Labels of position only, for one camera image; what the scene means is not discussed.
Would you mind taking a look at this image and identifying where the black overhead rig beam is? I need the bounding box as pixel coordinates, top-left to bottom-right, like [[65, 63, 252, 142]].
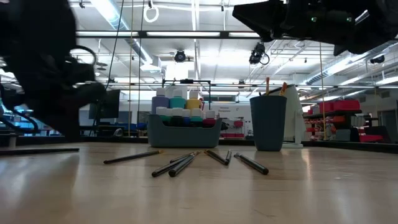
[[76, 29, 384, 40]]

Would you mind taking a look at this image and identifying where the white hanging ring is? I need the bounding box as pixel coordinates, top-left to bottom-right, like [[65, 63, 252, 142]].
[[143, 5, 160, 24]]

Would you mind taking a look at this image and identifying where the large purple paint bottle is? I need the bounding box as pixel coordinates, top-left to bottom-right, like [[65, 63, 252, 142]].
[[151, 87, 170, 115]]

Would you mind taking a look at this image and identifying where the black monitor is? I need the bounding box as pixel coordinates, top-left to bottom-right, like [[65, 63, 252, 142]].
[[89, 89, 121, 119]]

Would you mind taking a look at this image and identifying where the blue-grey plastic bin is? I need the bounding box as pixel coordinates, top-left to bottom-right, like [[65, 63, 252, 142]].
[[147, 113, 223, 149]]

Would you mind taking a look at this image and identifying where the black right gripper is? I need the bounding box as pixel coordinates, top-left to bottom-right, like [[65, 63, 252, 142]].
[[231, 0, 358, 45]]

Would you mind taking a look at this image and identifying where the black metal stand frame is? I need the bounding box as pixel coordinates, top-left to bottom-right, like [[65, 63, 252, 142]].
[[161, 78, 213, 103]]

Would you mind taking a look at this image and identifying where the black hanging camera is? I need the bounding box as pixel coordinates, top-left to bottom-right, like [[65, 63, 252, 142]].
[[174, 49, 187, 63], [248, 42, 270, 66]]

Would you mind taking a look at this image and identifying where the red storage bins shelf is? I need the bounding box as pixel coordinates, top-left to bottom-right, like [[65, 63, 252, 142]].
[[303, 98, 385, 144], [217, 119, 246, 139]]

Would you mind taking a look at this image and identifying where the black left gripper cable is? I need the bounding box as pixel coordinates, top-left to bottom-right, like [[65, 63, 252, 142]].
[[70, 45, 98, 68]]

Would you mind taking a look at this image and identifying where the large yellow paint bottle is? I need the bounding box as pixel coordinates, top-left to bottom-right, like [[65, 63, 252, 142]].
[[185, 90, 203, 111]]

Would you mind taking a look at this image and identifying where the dark blue plastic cup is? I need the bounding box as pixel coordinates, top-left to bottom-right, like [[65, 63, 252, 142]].
[[249, 95, 288, 152]]

